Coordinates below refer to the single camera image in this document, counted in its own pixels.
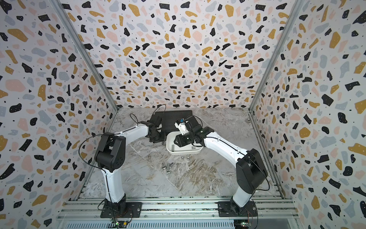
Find chrome socket cluster lower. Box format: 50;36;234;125
166;163;174;174

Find white plastic storage box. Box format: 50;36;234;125
166;131;202;156

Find aluminium frame post left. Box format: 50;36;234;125
49;0;118;112

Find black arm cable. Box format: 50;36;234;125
78;103;167;172
188;115;271;192

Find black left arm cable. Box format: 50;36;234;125
78;103;167;172

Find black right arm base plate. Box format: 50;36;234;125
217;199;258;217

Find aluminium frame post right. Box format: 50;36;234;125
248;0;304;112

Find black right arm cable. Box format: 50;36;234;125
188;115;271;192

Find aluminium frame post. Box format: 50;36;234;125
248;0;304;112
49;0;118;112

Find black ribbed tool case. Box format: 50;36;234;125
151;110;193;135

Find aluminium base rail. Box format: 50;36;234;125
56;196;302;229

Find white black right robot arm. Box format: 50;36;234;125
174;115;268;217

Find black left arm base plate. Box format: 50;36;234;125
100;202;143;219

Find green circuit board right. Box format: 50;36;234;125
240;221;251;229

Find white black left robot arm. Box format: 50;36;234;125
94;115;165;216

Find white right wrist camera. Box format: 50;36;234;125
174;119;189;135

